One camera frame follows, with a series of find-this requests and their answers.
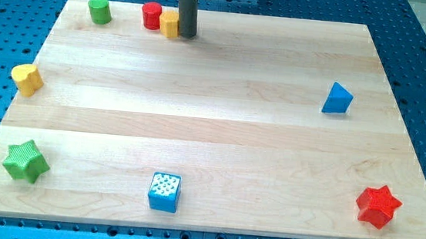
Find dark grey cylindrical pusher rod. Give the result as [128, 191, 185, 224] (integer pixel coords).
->
[178, 0, 198, 39]

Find light wooden board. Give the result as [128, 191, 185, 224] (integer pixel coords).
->
[0, 0, 426, 239]

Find yellow hexagon block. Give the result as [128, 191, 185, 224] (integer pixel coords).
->
[159, 10, 179, 39]

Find red cylinder block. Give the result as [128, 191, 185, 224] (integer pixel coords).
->
[142, 2, 163, 30]

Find red star block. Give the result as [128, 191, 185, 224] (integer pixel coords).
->
[356, 185, 403, 229]

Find green cylinder block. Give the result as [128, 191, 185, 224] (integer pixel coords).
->
[88, 0, 112, 25]

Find blue cube block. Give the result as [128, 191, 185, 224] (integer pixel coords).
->
[148, 172, 182, 214]

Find yellow heart block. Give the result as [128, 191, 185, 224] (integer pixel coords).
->
[11, 64, 44, 97]

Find green star block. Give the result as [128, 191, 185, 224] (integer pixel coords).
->
[2, 140, 50, 184]

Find blue triangle block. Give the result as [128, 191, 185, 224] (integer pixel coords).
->
[321, 82, 354, 113]

